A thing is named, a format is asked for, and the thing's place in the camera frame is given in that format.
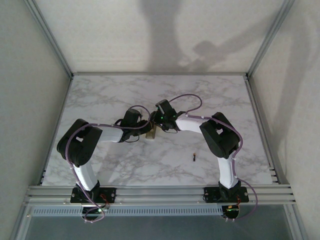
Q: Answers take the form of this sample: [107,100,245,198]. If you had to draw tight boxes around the aluminium frame post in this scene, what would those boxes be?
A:
[245,0,296,79]
[23,0,75,78]
[9,203,33,240]
[284,203,310,240]

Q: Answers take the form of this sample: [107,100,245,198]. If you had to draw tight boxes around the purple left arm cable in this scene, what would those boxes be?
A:
[63,104,151,225]

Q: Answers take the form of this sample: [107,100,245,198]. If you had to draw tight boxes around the thin aluminium frame rail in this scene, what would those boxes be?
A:
[72,71,248,77]

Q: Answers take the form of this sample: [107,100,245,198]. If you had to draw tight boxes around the controller board with LED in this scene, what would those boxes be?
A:
[81,203,111,218]
[221,203,242,220]

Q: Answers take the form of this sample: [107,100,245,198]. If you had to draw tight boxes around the aluminium side rail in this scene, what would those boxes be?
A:
[243,76,280,185]
[37,76,74,186]

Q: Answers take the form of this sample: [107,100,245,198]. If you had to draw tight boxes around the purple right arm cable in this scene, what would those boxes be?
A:
[169,93,259,223]

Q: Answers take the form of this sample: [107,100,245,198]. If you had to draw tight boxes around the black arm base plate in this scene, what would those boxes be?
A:
[203,186,250,203]
[70,187,118,204]

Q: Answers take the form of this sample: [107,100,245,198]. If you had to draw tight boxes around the grey slotted cable duct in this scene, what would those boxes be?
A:
[29,206,223,217]

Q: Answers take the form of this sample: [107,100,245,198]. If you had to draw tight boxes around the wide aluminium base rail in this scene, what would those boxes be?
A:
[23,184,297,206]

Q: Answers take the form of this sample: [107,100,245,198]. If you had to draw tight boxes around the beige remote control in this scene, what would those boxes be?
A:
[144,124,158,140]

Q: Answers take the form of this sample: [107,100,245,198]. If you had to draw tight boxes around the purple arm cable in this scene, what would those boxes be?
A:
[63,104,151,225]
[169,93,259,223]

